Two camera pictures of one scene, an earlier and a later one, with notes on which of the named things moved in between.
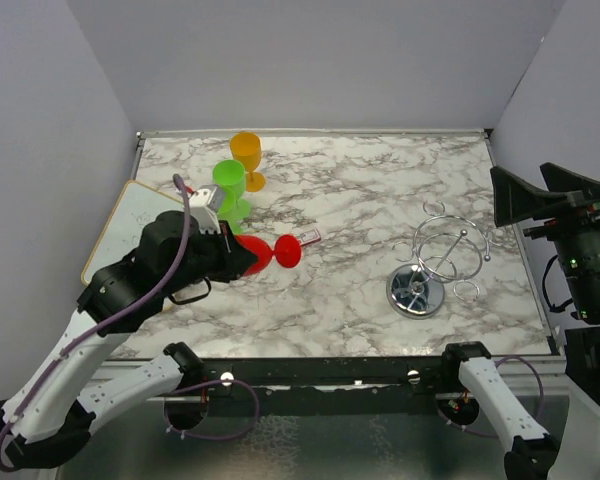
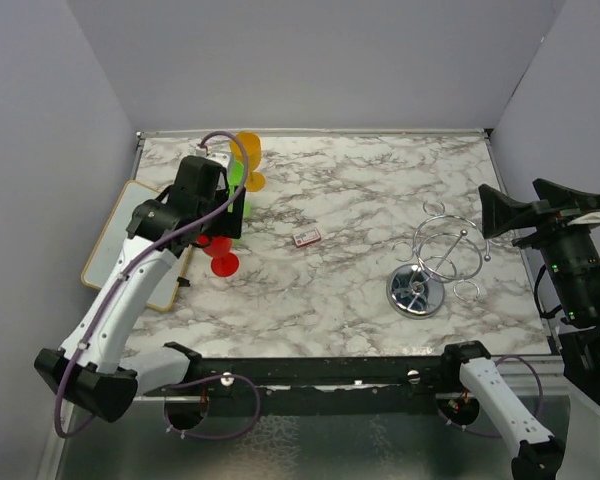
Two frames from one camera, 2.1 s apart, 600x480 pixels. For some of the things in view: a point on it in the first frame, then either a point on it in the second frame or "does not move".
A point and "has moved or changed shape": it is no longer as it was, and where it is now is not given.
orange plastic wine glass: x=246 y=147 does not move
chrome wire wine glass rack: x=445 y=248 does not move
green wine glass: x=235 y=209 does not move
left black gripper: x=238 y=256 → x=230 y=224
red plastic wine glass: x=287 y=252 has moved or changed shape
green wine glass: x=232 y=174 does not move
